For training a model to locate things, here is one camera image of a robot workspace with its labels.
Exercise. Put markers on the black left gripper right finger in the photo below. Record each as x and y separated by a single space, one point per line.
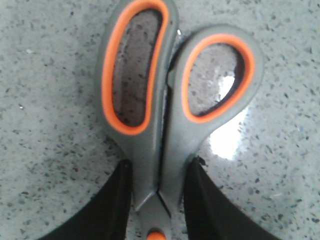
210 215

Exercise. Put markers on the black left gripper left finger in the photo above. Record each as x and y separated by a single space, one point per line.
105 217

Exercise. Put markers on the grey and orange scissors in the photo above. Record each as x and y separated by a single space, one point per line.
170 134

